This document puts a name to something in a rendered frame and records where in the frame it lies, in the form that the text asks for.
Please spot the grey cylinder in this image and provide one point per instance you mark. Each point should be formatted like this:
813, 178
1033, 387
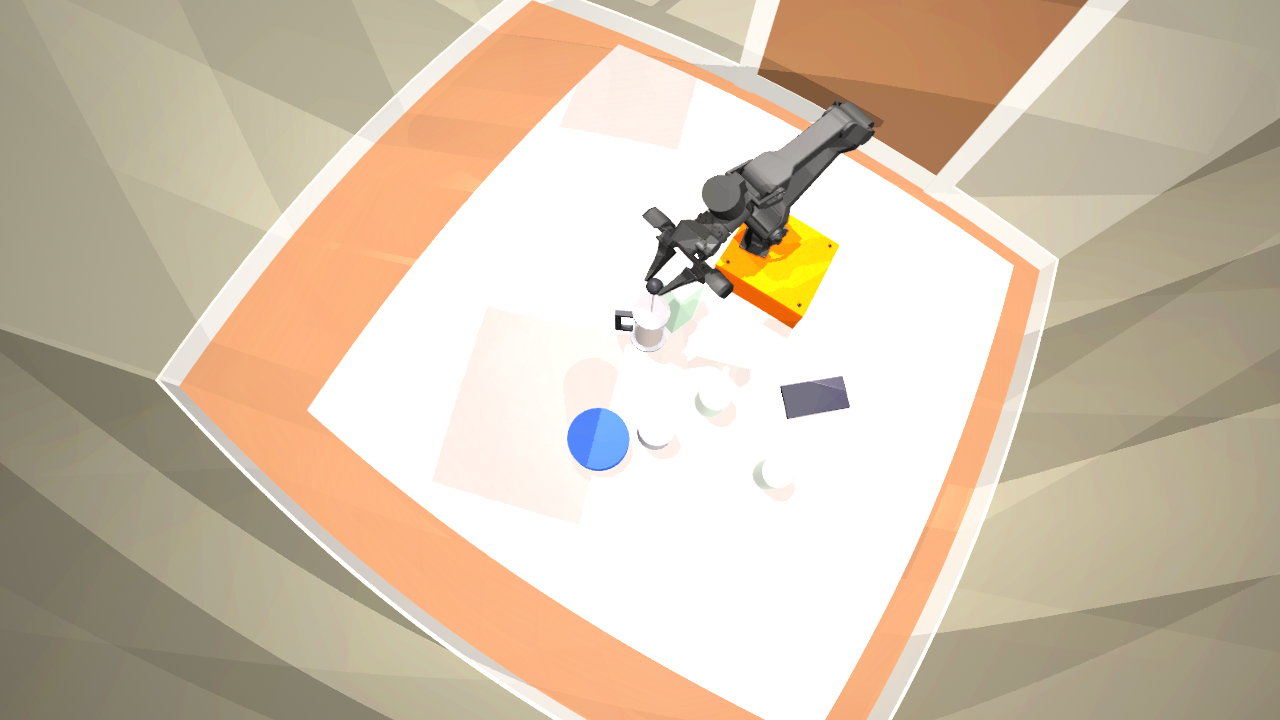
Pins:
656, 429

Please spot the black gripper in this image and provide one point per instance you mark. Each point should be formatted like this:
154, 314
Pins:
700, 271

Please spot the glass coffee press with plunger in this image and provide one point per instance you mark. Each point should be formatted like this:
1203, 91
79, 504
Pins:
650, 316

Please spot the clear glass cylinder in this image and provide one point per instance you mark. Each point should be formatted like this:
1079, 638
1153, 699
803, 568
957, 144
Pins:
714, 395
773, 473

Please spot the blue short cylinder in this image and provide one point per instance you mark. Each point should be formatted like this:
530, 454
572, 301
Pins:
598, 439

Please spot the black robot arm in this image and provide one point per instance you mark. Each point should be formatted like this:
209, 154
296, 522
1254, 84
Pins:
761, 192

